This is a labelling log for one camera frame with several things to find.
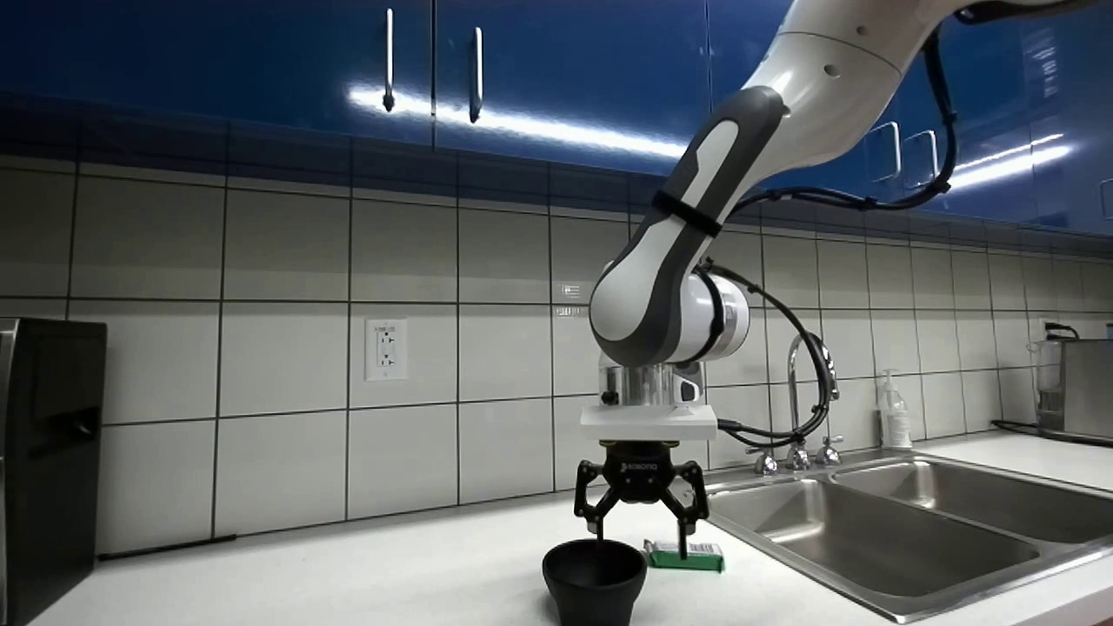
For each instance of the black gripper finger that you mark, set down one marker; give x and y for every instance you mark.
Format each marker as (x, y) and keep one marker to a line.
(596, 524)
(683, 537)

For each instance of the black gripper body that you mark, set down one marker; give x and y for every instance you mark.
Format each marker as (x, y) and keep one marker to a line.
(638, 475)

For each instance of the black bowl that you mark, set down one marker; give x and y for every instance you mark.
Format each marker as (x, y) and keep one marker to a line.
(592, 581)

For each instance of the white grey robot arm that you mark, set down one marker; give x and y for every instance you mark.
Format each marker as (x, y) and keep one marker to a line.
(660, 306)

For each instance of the stainless steel double sink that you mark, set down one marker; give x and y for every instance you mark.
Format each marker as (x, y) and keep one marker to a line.
(917, 537)

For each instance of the green white small box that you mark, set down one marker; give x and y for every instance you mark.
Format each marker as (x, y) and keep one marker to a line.
(702, 553)

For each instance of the clear soap pump bottle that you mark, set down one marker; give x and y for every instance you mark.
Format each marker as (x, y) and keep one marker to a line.
(893, 416)

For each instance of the steel appliance at right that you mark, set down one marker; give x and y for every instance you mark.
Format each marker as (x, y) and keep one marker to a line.
(1076, 383)

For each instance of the blue upper cabinets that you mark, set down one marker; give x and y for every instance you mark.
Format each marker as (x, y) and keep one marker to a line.
(1011, 98)

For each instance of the black appliance at left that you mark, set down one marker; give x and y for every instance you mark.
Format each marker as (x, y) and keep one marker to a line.
(55, 401)

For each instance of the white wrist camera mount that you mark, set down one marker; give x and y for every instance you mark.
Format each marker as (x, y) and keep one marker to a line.
(650, 404)

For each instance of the white wall outlet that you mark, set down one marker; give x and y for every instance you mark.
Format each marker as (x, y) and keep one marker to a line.
(386, 348)

